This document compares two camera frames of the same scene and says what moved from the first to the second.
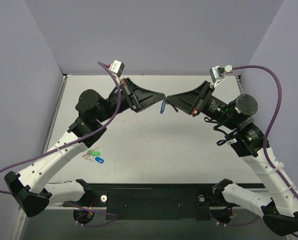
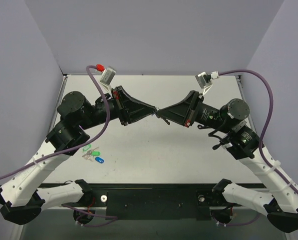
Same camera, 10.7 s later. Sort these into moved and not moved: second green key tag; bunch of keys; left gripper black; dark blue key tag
Moved: left gripper black
Not moved: second green key tag; bunch of keys; dark blue key tag
